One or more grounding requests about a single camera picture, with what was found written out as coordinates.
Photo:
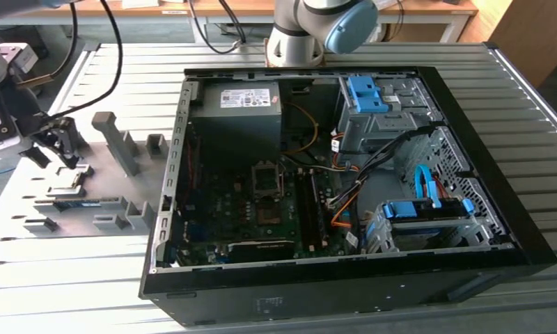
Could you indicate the grey power supply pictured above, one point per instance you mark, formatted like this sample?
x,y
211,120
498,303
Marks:
x,y
242,109

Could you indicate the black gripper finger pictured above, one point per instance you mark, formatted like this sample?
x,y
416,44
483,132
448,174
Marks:
x,y
67,142
38,154

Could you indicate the grey parts rack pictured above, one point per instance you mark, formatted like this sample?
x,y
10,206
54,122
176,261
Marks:
x,y
111,188

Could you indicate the green RAM stick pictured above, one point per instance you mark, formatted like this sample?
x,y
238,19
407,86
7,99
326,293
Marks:
x,y
82,204

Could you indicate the wooden cabinet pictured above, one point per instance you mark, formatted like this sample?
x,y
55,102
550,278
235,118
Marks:
x,y
530,35

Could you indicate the grey metal drive cage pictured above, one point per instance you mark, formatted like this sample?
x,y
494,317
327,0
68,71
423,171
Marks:
x,y
386,128

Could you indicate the wooden desk white frame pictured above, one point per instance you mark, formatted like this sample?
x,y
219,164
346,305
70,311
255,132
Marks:
x,y
144,12
427,8

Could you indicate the silver CPU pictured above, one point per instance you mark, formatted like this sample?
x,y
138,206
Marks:
x,y
79,180

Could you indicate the blue plastic drive bracket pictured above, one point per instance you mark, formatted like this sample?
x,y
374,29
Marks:
x,y
364,104

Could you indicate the black PC case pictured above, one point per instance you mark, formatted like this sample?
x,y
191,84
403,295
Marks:
x,y
307,299

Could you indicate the grey metal disk bay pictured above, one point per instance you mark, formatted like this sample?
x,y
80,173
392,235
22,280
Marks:
x,y
474,233

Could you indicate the black RAM slot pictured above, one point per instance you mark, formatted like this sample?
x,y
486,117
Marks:
x,y
318,208
306,208

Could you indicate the metal locking lever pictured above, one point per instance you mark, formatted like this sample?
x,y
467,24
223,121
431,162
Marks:
x,y
283,184

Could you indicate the green motherboard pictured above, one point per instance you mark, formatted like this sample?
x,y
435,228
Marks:
x,y
235,215

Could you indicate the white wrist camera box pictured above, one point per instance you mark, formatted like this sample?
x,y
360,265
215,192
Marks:
x,y
20,59

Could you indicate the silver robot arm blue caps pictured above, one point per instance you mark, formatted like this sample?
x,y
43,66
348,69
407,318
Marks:
x,y
292,41

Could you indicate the blue disk carrier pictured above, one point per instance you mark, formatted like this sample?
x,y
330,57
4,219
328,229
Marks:
x,y
402,210

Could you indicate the black graphics card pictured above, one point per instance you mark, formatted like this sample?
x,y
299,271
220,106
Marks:
x,y
260,252

